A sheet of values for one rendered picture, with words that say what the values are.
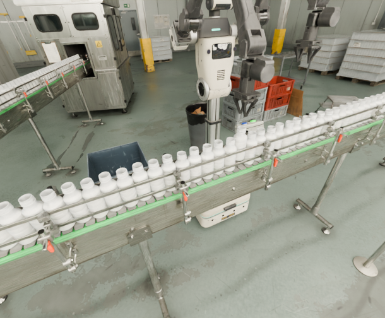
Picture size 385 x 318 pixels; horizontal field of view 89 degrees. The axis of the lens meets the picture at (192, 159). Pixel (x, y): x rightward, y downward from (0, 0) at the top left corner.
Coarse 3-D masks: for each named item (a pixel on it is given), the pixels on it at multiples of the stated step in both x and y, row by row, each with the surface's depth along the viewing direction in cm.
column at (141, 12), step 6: (138, 0) 640; (138, 6) 648; (144, 6) 646; (138, 12) 647; (144, 12) 660; (138, 18) 665; (144, 18) 672; (144, 24) 680; (144, 30) 690; (144, 36) 698
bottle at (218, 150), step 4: (216, 140) 84; (220, 140) 84; (216, 144) 82; (220, 144) 82; (212, 148) 87; (216, 148) 83; (220, 148) 83; (216, 152) 84; (220, 152) 84; (224, 152) 84; (216, 156) 84; (216, 160) 85; (220, 160) 86; (216, 164) 87; (220, 164) 87; (216, 168) 88; (220, 172) 90
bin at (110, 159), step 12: (132, 144) 129; (96, 156) 122; (108, 156) 126; (120, 156) 129; (132, 156) 133; (144, 156) 114; (96, 168) 126; (108, 168) 130; (132, 168) 138; (144, 168) 105; (96, 180) 119
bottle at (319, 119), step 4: (320, 112) 106; (324, 112) 103; (320, 116) 104; (316, 120) 105; (320, 120) 104; (316, 124) 106; (316, 128) 107; (320, 128) 106; (316, 132) 108; (312, 136) 110; (312, 140) 111
